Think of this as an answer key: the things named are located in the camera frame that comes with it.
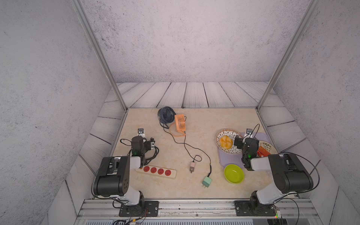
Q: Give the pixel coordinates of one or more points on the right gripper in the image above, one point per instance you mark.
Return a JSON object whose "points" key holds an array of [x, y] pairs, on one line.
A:
{"points": [[240, 140]]}

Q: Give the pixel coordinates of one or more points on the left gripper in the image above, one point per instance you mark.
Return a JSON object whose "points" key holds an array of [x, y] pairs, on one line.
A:
{"points": [[148, 146]]}

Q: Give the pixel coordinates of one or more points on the white red power strip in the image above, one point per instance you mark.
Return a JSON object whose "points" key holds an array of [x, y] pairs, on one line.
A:
{"points": [[158, 171]]}

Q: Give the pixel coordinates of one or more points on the green USB charger plug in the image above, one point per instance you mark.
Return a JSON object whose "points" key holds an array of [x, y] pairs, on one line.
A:
{"points": [[206, 181]]}

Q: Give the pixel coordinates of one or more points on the pink USB charger plug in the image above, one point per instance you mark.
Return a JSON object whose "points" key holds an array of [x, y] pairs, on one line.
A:
{"points": [[192, 167]]}

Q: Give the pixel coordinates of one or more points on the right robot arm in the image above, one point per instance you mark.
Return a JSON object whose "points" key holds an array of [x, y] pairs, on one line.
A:
{"points": [[289, 177]]}

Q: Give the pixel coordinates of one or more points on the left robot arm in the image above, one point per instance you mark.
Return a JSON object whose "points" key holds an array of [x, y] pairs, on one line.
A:
{"points": [[113, 178]]}

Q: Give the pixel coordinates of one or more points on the dark blue desk fan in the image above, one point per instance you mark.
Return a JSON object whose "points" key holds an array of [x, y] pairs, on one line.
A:
{"points": [[166, 115]]}

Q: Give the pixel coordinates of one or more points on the orange desk fan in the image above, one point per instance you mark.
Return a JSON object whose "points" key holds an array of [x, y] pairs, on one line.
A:
{"points": [[178, 127]]}

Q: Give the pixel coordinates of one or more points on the red snack packet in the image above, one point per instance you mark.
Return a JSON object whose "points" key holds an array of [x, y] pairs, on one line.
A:
{"points": [[262, 152]]}

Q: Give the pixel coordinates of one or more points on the floral plate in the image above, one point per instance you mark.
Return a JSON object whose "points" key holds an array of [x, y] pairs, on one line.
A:
{"points": [[268, 146]]}

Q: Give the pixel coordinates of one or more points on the yellow bread roll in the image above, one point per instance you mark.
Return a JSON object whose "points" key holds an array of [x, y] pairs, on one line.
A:
{"points": [[226, 142]]}

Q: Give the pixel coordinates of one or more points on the patterned plate with brown rim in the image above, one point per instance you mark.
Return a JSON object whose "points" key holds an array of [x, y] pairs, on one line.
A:
{"points": [[232, 134]]}

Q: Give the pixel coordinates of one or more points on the lavender tray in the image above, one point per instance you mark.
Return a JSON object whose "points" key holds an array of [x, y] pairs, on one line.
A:
{"points": [[227, 159]]}

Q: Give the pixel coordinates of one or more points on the lime green bowl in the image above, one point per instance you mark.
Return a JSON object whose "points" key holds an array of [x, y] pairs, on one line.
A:
{"points": [[233, 174]]}

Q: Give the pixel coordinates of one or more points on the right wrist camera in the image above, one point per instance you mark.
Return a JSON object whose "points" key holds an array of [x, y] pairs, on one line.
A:
{"points": [[248, 133]]}

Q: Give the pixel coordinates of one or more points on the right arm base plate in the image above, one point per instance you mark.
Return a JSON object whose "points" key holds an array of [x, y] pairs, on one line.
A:
{"points": [[254, 209]]}

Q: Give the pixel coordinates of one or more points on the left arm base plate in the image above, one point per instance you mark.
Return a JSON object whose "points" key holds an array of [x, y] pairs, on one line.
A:
{"points": [[143, 209]]}

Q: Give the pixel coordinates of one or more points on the aluminium mounting rail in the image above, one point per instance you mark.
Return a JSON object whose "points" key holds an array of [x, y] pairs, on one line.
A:
{"points": [[196, 212]]}

